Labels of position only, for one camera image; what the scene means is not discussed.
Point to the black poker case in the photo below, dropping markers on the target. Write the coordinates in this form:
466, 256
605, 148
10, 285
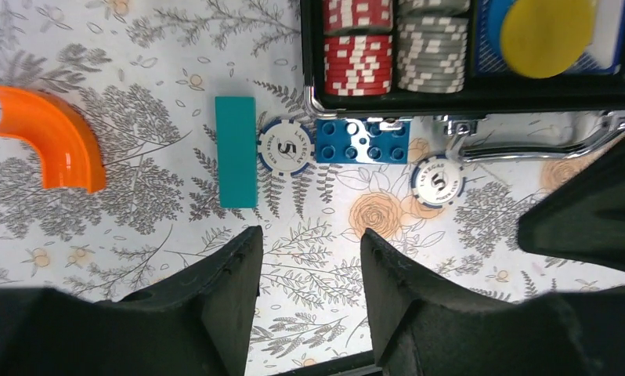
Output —
489, 89

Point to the yellow round button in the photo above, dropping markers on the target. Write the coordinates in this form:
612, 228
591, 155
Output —
541, 39

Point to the orange curved block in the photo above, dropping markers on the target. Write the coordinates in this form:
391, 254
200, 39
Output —
68, 150

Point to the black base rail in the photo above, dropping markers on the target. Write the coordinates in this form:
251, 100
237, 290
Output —
357, 365

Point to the blue lego brick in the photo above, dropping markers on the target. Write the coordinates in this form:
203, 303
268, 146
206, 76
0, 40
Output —
367, 141

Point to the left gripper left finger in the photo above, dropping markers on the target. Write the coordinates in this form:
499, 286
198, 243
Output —
198, 321

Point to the teal rectangular block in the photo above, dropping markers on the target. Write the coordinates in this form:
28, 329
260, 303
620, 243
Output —
235, 120

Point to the blue card deck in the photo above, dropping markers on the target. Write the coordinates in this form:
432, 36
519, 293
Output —
601, 57

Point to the blue small blind button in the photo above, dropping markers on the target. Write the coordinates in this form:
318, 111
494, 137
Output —
496, 13

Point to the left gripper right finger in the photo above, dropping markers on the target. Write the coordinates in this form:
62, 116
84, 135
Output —
423, 324

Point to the floral table cloth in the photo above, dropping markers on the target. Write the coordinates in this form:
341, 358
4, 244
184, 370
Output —
145, 75

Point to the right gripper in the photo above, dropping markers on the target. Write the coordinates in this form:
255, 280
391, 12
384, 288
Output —
583, 220

